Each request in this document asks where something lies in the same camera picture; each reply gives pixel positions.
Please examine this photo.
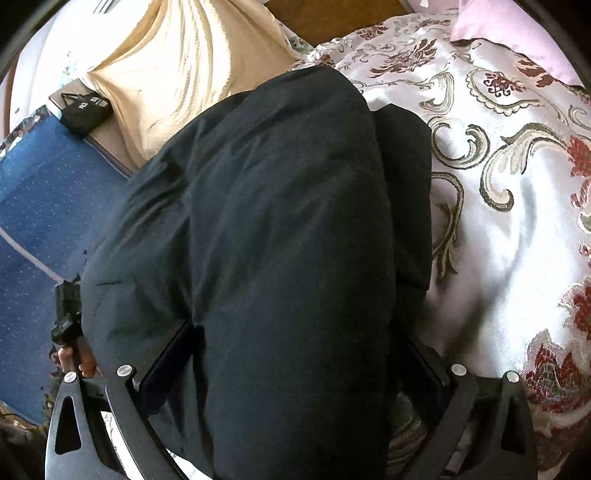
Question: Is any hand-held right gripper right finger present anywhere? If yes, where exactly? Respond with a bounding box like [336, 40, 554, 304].
[401, 333, 540, 480]

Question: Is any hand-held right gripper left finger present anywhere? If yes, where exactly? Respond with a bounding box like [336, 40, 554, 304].
[44, 319, 197, 480]

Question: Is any black padded jacket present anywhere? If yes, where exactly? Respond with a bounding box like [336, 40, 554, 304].
[78, 65, 435, 480]

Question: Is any person's left hand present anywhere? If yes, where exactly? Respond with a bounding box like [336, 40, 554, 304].
[57, 345, 99, 377]

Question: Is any blue printed cloth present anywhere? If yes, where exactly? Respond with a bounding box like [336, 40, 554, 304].
[0, 105, 134, 428]

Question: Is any floral satin bedspread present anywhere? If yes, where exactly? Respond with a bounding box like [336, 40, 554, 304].
[291, 11, 591, 476]

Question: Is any black pouch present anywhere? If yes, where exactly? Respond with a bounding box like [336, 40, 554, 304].
[60, 92, 114, 137]

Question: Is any beige draped cloth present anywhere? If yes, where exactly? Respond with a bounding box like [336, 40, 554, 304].
[78, 0, 303, 169]

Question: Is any pink cloth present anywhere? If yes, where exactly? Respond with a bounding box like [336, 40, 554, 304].
[450, 0, 585, 88]

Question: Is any brown wooden headboard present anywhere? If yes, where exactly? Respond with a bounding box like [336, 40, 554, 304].
[265, 0, 408, 48]

